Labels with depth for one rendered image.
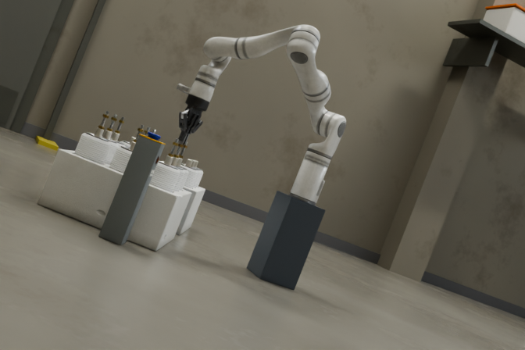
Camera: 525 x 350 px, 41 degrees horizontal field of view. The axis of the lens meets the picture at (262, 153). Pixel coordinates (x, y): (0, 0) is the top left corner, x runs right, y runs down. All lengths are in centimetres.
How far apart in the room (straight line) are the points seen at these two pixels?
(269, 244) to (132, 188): 62
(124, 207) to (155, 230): 16
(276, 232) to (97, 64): 258
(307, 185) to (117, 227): 74
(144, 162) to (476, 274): 449
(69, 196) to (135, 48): 266
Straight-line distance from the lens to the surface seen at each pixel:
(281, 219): 244
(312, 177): 248
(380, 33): 543
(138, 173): 205
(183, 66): 485
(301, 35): 218
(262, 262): 247
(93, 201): 221
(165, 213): 217
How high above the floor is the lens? 35
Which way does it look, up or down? 1 degrees up
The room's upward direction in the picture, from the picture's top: 22 degrees clockwise
